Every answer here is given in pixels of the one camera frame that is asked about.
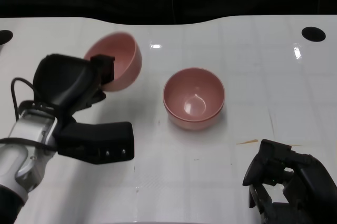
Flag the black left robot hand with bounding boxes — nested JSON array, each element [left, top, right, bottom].
[[33, 53, 116, 116]]

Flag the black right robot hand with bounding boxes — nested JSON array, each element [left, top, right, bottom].
[[242, 138, 334, 224]]

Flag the pink plastic bowl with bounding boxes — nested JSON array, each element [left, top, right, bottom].
[[168, 103, 224, 131], [162, 67, 226, 124], [84, 32, 143, 93]]

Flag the black round table grommet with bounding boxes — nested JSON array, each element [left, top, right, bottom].
[[301, 26, 326, 42], [0, 29, 14, 45]]

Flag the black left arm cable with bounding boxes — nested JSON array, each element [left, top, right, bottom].
[[0, 77, 57, 152]]

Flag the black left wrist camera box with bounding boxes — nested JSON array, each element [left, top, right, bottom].
[[54, 121, 135, 165]]

